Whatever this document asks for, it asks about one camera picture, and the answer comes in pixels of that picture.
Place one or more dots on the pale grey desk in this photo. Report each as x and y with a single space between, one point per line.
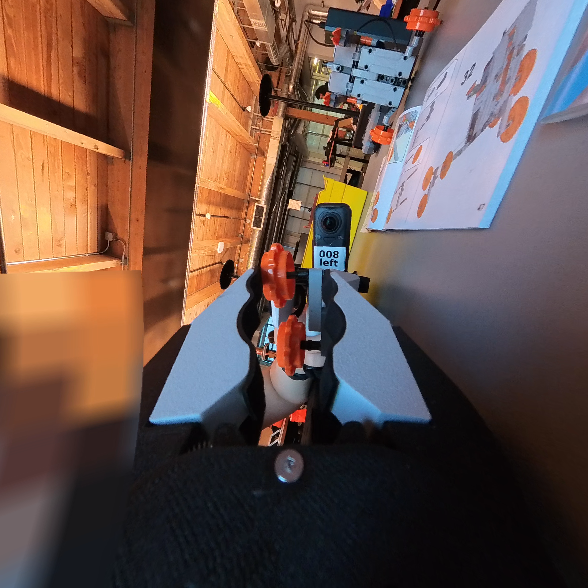
505 298

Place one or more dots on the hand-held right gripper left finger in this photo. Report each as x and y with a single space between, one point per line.
206 367

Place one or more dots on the open instruction booklet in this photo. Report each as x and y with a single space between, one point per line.
459 160

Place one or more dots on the grey toy robot chassis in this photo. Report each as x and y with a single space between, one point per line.
372 69

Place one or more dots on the grey beam with orange gears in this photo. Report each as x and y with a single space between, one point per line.
278 275

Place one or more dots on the black round-base stand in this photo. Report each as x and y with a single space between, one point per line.
265 94
226 274

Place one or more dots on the silver ventilation duct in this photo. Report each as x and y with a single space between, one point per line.
255 16

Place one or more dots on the dark blue robot kit box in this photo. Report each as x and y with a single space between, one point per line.
569 55

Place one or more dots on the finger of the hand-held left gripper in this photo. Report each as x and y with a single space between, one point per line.
349 281

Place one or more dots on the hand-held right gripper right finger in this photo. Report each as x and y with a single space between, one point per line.
376 372

